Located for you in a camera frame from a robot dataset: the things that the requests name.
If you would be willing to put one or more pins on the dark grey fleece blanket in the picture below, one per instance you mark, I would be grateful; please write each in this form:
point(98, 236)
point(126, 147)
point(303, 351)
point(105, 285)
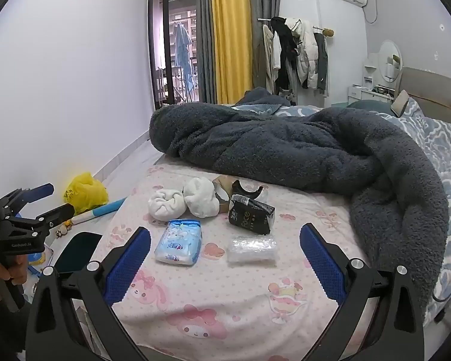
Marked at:
point(285, 146)

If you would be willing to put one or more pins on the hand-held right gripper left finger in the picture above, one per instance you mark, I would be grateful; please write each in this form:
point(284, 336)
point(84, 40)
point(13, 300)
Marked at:
point(129, 263)

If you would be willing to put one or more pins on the dark framed glass door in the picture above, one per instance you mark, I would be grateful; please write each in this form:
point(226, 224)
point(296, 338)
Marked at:
point(165, 45)

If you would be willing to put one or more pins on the dark teal waste bin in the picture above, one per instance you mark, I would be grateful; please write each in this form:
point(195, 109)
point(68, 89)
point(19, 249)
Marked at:
point(79, 252)

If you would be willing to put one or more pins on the brown cardboard tape roll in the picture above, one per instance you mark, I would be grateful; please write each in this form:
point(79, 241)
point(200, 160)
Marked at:
point(223, 181)
point(221, 200)

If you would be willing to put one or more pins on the dark teal pillow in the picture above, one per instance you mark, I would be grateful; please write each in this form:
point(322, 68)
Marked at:
point(368, 106)

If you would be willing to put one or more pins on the blue tissue packet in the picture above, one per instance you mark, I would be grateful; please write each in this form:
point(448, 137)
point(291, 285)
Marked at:
point(178, 242)

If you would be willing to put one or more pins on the dark grey hanging garment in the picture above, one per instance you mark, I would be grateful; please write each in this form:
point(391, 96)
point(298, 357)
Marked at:
point(322, 64)

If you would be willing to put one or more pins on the small tan pillow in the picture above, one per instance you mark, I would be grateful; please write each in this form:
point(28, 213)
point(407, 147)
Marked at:
point(400, 104)

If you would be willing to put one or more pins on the round white mirror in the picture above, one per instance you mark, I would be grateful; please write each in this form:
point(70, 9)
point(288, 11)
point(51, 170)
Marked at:
point(389, 54)

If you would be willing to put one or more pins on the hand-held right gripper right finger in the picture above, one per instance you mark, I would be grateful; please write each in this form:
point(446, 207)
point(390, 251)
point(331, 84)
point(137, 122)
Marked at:
point(323, 267)

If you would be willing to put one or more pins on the pink cartoon printed sheet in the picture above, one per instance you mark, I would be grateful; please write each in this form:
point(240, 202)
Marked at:
point(218, 293)

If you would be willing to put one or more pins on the white puffer jacket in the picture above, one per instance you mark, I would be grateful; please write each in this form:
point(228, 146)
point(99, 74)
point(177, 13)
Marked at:
point(306, 52)

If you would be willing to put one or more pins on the yellow plastic bag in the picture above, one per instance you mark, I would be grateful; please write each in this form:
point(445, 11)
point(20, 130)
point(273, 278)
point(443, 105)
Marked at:
point(84, 193)

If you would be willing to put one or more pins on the black printed box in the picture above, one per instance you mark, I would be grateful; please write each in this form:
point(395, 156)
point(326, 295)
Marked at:
point(250, 216)

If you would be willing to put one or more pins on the white hanging shirt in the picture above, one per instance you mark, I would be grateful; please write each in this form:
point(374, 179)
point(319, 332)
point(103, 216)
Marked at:
point(277, 54)

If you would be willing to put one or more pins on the black curved plastic piece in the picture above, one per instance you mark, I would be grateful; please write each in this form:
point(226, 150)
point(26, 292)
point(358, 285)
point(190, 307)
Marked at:
point(238, 190)

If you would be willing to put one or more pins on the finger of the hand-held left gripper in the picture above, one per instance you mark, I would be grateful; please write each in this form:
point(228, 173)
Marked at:
point(56, 214)
point(41, 190)

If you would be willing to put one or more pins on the blue hanging garment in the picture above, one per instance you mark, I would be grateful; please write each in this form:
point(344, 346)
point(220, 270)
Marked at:
point(182, 52)

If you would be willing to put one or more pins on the small yellow duck toy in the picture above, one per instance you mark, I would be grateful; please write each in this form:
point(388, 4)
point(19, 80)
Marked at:
point(66, 225)

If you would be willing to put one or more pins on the beige padded headboard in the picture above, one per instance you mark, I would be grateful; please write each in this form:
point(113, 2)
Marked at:
point(436, 90)

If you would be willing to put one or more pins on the clear bubble wrap piece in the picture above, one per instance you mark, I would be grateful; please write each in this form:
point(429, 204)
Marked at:
point(251, 250)

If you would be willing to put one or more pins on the yellow curtain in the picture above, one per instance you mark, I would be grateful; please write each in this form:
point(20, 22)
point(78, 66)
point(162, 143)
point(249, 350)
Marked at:
point(231, 37)

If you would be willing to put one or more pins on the metal clothes rail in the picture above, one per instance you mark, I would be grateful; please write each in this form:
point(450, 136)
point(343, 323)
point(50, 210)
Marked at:
point(265, 19)

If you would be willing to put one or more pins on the blue claw toy stick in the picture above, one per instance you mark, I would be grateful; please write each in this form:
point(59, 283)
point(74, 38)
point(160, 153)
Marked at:
point(109, 207)

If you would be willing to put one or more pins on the white vanity table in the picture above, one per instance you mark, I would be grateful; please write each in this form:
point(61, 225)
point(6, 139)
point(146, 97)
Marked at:
point(360, 92)

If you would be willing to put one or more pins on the blue printed packet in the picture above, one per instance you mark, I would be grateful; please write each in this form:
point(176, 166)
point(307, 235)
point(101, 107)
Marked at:
point(35, 259)

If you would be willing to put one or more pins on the beige hanging coat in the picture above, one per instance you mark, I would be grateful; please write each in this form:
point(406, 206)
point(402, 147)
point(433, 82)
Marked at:
point(267, 56)

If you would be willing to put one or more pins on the black hanging garment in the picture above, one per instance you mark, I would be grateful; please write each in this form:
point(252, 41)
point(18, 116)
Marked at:
point(285, 49)

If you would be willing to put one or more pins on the grey curtain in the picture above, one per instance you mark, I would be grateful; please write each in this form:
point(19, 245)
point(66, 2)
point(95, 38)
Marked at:
point(263, 0)
point(205, 37)

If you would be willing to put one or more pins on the white towel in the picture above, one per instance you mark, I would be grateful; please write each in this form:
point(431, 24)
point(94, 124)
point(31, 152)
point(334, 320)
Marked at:
point(165, 205)
point(201, 197)

